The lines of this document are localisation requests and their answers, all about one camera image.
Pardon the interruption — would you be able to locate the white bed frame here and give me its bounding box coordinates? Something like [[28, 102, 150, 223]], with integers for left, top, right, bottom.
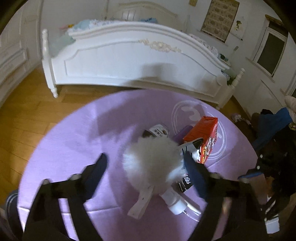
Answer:
[[42, 4, 245, 109]]

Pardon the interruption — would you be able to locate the white plush cat toy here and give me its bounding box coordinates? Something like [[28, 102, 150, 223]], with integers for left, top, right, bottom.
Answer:
[[122, 137, 203, 221]]

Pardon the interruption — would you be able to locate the red snack box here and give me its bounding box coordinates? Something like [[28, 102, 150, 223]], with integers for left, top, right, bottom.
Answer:
[[183, 116, 218, 164]]

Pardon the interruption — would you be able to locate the patterned wall hanging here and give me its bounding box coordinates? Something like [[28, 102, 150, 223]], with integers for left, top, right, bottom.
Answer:
[[201, 0, 239, 43]]

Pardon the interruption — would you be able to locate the window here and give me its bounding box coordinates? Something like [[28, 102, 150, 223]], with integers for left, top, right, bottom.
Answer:
[[253, 27, 287, 77]]

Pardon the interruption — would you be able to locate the white wardrobe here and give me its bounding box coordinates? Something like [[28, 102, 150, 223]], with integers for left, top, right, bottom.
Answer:
[[1, 1, 43, 104]]

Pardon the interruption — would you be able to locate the green blanket on bed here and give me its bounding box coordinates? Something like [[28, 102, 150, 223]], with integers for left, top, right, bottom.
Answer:
[[49, 33, 75, 57]]

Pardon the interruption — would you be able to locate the purple tablecloth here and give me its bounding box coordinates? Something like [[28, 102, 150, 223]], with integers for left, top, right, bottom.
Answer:
[[17, 90, 257, 240]]

